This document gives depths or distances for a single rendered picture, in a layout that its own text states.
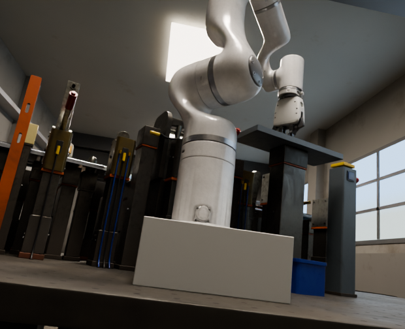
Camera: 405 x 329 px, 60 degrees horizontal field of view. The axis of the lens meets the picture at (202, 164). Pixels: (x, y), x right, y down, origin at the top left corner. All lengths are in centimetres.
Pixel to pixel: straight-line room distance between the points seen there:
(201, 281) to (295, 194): 65
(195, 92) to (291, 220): 54
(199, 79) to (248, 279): 44
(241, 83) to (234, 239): 34
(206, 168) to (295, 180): 53
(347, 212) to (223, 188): 72
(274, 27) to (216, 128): 60
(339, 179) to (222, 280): 84
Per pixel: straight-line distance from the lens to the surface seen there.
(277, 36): 126
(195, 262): 59
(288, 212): 114
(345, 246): 132
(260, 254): 61
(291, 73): 131
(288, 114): 126
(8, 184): 107
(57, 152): 104
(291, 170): 117
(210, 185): 69
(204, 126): 74
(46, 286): 45
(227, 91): 79
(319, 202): 154
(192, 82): 82
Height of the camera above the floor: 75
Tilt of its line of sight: 15 degrees up
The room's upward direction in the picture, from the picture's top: 8 degrees clockwise
